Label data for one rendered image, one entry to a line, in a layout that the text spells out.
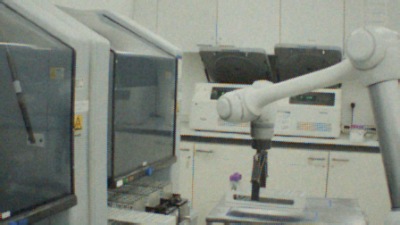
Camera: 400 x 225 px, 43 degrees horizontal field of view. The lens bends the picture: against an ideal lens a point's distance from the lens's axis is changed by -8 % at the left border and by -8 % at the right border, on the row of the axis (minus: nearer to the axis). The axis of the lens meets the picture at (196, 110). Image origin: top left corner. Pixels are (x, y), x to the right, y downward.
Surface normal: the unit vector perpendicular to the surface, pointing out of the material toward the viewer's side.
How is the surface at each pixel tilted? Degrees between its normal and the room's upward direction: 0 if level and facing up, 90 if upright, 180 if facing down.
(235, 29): 90
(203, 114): 90
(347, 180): 90
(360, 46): 84
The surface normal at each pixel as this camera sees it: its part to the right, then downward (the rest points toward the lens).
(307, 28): -0.29, 0.06
